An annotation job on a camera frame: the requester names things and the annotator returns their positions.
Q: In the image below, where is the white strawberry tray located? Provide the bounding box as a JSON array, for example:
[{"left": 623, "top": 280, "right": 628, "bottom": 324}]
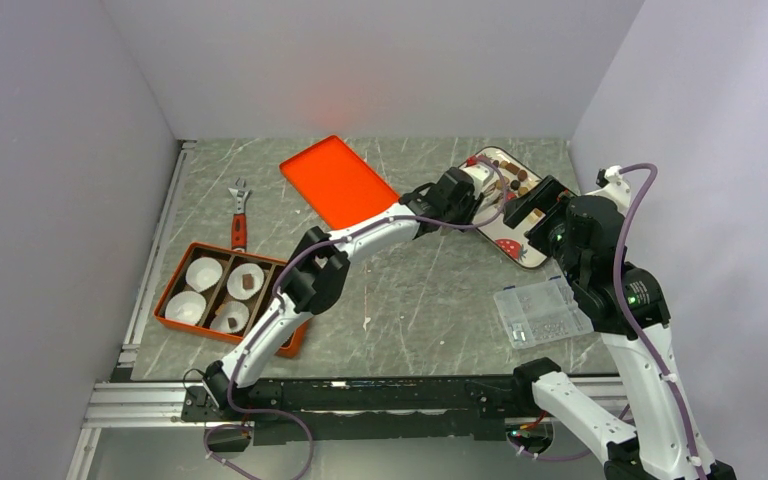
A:
[{"left": 458, "top": 146, "right": 546, "bottom": 269}]

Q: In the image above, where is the orange box lid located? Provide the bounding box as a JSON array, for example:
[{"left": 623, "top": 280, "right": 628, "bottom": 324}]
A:
[{"left": 279, "top": 135, "right": 399, "bottom": 230}]

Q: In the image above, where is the brown block chocolate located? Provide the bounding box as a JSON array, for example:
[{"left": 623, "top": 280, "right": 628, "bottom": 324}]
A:
[{"left": 241, "top": 274, "right": 255, "bottom": 290}]

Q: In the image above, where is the orange chocolate box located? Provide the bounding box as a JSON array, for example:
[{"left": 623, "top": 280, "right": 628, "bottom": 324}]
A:
[{"left": 154, "top": 242, "right": 286, "bottom": 344}]

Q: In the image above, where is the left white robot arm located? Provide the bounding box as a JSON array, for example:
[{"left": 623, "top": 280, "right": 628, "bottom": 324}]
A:
[{"left": 203, "top": 164, "right": 495, "bottom": 420}]

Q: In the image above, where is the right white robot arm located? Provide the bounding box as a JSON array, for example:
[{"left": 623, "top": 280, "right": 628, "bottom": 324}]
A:
[{"left": 504, "top": 177, "right": 736, "bottom": 479}]

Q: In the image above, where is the clear plastic screw box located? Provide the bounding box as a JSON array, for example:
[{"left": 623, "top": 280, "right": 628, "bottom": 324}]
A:
[{"left": 493, "top": 276, "right": 593, "bottom": 349}]

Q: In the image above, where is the white paper cup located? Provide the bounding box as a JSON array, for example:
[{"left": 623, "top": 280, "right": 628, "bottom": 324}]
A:
[
  {"left": 226, "top": 263, "right": 266, "bottom": 301},
  {"left": 164, "top": 291, "right": 207, "bottom": 326},
  {"left": 210, "top": 301, "right": 250, "bottom": 334},
  {"left": 185, "top": 257, "right": 224, "bottom": 292}
]

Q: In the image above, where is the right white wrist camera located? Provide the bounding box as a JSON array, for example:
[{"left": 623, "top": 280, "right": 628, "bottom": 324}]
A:
[{"left": 591, "top": 165, "right": 631, "bottom": 212}]

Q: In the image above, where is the red handled adjustable wrench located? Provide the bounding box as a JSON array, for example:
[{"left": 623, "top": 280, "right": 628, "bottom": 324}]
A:
[{"left": 228, "top": 177, "right": 251, "bottom": 252}]

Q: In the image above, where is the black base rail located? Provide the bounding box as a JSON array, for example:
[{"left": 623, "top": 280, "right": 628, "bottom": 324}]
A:
[{"left": 181, "top": 375, "right": 541, "bottom": 445}]

